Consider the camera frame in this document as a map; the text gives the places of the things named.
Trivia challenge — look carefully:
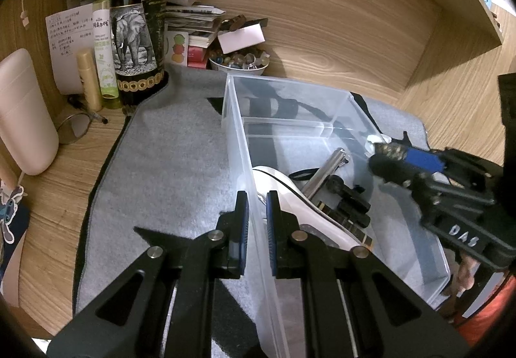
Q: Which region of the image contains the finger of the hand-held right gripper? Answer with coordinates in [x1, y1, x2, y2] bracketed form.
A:
[403, 144, 501, 182]
[369, 154, 496, 206]

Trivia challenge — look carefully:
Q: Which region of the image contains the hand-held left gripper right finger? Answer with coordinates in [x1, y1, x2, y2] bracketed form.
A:
[266, 190, 472, 358]

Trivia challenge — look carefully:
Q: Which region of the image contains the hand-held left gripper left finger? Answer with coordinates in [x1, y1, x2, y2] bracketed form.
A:
[46, 191, 248, 358]

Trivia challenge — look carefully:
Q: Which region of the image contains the metal watch band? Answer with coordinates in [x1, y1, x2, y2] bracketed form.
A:
[373, 141, 408, 158]

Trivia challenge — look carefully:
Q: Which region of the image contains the white handheld massager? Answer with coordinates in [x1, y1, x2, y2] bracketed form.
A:
[252, 165, 365, 252]

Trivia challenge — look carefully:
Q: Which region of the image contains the black clip tool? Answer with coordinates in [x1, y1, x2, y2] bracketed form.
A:
[326, 176, 372, 227]

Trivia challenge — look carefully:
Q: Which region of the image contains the clear plastic storage box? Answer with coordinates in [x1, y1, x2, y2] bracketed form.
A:
[221, 74, 451, 358]

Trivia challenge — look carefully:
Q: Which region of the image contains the silver metal tube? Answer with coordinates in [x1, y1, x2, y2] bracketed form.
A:
[302, 148, 349, 199]

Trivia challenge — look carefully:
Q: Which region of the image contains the person's right forearm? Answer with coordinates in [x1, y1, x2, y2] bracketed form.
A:
[455, 273, 516, 339]

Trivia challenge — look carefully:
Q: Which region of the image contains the person's right hand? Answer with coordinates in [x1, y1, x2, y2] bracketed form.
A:
[453, 251, 480, 295]

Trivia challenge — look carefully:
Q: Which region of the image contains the grey mat with black letters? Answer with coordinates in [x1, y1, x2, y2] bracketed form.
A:
[74, 62, 428, 358]

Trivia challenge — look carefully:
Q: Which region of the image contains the white bowl of beads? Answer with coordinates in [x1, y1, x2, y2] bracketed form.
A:
[208, 50, 270, 77]

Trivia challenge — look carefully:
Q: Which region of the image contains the white card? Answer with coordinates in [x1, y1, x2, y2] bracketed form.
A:
[218, 24, 266, 54]

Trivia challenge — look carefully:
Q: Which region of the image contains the black pen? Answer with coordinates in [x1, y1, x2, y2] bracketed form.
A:
[66, 95, 109, 124]

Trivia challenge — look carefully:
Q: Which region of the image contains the stack of books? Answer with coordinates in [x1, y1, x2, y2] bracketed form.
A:
[163, 4, 226, 69]

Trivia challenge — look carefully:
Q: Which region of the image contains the round metal mirror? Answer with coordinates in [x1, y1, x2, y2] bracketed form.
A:
[54, 113, 92, 145]

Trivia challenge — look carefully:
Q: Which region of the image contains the dark hair clip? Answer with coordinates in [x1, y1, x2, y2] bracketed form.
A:
[223, 15, 269, 31]

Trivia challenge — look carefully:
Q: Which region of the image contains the cream stick tube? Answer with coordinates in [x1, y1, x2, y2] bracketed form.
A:
[76, 50, 103, 112]

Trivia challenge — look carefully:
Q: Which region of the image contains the dark wine bottle elephant label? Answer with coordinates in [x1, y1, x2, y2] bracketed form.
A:
[109, 0, 169, 107]

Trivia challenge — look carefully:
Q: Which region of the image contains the yellow-green spray bottle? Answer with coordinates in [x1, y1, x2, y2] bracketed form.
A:
[92, 0, 122, 110]

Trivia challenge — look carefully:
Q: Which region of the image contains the blue cartoon sticker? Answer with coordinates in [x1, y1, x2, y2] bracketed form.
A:
[0, 185, 31, 247]

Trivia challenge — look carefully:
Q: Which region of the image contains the pale pink tumbler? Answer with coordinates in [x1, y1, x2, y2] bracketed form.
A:
[0, 49, 60, 176]

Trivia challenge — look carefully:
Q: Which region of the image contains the white handwritten note paper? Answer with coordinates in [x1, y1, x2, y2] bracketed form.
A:
[45, 4, 96, 95]

